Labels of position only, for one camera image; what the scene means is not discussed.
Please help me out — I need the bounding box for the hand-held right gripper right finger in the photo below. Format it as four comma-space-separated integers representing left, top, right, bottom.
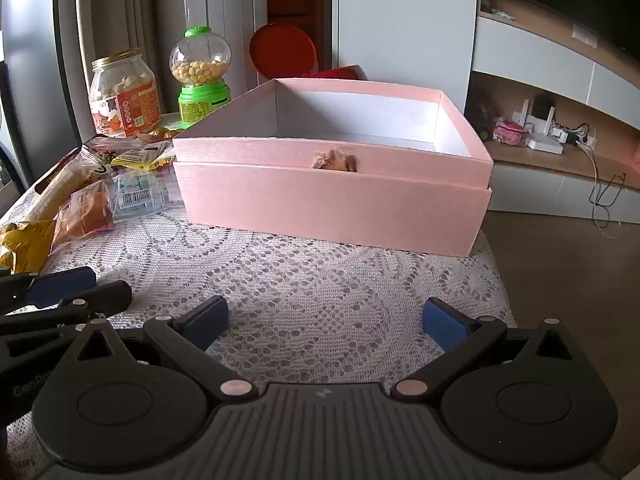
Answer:
390, 296, 577, 403

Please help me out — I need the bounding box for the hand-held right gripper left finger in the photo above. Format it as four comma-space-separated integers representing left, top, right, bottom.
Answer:
75, 295, 256, 403

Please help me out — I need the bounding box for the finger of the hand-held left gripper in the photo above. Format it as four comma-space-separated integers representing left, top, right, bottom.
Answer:
0, 266, 98, 311
0, 280, 134, 337

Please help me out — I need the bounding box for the yellow snack packet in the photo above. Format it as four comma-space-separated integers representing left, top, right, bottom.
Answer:
0, 219, 57, 275

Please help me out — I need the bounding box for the orange snack packet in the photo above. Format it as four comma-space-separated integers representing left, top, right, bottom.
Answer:
51, 180, 117, 248

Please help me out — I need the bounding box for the pink cardboard box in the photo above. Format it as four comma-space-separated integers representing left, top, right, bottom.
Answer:
172, 77, 495, 257

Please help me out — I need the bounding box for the small yellow candy packet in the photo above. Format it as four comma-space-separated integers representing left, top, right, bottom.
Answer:
110, 147, 176, 170

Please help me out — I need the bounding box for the pink toy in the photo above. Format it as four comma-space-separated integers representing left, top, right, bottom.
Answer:
492, 116, 530, 147

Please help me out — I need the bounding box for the white router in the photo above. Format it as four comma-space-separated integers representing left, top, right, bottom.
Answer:
515, 100, 565, 155

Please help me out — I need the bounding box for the clear jar with orange label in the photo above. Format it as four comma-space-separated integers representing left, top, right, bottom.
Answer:
89, 48, 162, 139

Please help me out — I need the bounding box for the dark green toy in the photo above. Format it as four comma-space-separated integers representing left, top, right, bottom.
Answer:
474, 92, 494, 142

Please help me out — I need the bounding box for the green candy dispenser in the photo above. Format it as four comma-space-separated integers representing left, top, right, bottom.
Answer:
169, 26, 233, 130

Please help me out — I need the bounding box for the grey refrigerator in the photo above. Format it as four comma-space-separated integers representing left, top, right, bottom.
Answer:
0, 0, 83, 196

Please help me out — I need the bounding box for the red lidded bin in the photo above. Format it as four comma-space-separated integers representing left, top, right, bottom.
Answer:
249, 22, 371, 81

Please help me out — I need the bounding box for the beige curtain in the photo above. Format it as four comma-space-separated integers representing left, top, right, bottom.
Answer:
75, 0, 166, 116

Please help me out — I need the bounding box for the white and wood cabinet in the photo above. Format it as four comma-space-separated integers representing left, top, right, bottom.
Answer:
470, 0, 640, 222

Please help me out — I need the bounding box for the thin cable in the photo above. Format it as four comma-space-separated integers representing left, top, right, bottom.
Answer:
575, 125, 628, 241

